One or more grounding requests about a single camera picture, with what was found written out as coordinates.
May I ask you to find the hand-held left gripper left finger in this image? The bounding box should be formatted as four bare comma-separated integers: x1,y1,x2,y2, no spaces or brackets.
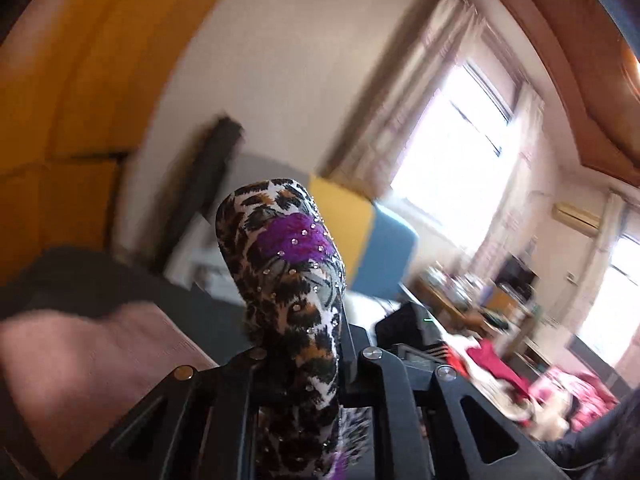
60,347,266,480

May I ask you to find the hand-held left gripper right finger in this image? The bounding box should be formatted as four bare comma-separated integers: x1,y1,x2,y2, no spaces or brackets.
340,325,566,480

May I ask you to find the leopard print garment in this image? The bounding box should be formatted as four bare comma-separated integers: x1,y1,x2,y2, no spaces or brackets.
215,177,371,480

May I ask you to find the person's right forearm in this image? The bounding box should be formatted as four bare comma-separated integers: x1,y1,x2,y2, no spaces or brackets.
540,395,640,480

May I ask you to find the red and white clothes pile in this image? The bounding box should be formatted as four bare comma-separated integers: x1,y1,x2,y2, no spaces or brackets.
530,365,621,433

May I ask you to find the white printed cushion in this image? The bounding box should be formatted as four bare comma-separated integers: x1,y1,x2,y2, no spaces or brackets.
345,290,406,326

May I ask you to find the wooden side table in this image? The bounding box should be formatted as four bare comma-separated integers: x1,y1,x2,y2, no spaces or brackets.
415,275,501,333

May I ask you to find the group of jars and bottles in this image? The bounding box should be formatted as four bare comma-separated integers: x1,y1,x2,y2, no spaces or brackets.
425,265,481,301

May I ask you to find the wooden chair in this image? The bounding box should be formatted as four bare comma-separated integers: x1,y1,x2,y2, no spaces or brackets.
482,285,521,331

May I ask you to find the dark red garment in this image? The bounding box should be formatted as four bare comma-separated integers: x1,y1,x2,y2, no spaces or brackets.
470,337,531,396

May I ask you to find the cream knitted sweater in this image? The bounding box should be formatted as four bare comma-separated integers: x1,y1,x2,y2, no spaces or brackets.
475,375,536,423

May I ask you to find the black television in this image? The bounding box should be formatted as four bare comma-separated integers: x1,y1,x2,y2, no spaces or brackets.
497,255,536,301

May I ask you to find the grey garment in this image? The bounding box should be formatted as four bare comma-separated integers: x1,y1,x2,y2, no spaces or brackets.
165,230,241,301

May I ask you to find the bright window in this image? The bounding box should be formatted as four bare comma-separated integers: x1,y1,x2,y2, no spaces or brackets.
575,232,640,376
390,60,521,251

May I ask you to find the patterned beige curtain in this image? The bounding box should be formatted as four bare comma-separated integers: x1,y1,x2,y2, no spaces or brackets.
320,0,481,186
595,192,631,336
475,85,546,261

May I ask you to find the dark grey window ledge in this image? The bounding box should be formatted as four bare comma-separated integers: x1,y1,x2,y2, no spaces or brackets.
567,332,631,396

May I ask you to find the air conditioner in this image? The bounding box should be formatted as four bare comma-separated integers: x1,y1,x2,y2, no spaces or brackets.
552,201,603,236

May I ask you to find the orange wooden wardrobe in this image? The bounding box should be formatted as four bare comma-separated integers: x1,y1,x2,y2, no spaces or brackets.
0,0,251,281

